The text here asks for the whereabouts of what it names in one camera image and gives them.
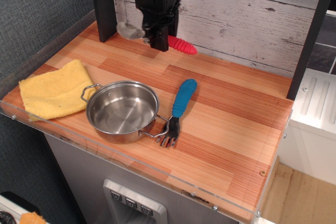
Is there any orange black object corner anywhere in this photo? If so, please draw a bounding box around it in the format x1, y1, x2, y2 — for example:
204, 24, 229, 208
1, 211, 47, 224

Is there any stainless steel pot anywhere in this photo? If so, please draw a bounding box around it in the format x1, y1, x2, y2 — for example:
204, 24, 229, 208
81, 81, 170, 144

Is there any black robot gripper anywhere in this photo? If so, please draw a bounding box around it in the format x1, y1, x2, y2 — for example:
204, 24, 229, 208
135, 0, 180, 52

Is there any dark post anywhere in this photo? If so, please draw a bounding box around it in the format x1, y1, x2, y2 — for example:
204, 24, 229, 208
93, 0, 117, 42
286, 0, 331, 101

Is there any silver dispenser panel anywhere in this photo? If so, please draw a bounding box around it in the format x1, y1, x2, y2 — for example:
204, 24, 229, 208
103, 179, 168, 223

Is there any clear acrylic edge guard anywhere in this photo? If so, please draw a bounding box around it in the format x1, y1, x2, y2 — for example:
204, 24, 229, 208
1, 101, 263, 223

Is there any red handled metal spoon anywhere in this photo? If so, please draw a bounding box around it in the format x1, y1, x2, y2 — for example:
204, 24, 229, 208
116, 22, 197, 55

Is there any blue handled metal fork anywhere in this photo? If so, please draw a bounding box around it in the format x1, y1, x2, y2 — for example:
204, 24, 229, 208
156, 79, 197, 147

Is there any dark left post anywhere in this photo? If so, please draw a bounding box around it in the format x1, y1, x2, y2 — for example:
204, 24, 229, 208
93, 0, 117, 42

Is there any yellow cloth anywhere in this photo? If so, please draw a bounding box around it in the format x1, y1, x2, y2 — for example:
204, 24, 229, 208
19, 59, 96, 122

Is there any dark right post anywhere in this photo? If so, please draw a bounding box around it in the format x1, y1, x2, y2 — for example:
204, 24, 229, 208
286, 0, 331, 101

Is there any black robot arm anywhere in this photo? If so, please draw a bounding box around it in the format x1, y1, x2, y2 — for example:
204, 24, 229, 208
135, 0, 180, 52

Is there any white toy sink unit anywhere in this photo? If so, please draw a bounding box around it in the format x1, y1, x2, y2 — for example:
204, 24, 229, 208
277, 10, 336, 187

